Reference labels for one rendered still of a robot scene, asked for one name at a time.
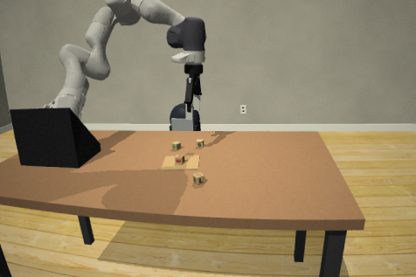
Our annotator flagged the tan square mat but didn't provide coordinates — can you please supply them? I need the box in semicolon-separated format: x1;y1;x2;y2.
161;156;199;170

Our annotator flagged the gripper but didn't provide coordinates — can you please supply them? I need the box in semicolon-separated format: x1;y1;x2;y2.
184;64;203;120

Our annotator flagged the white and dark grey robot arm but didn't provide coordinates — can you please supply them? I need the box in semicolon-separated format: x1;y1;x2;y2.
44;0;206;119

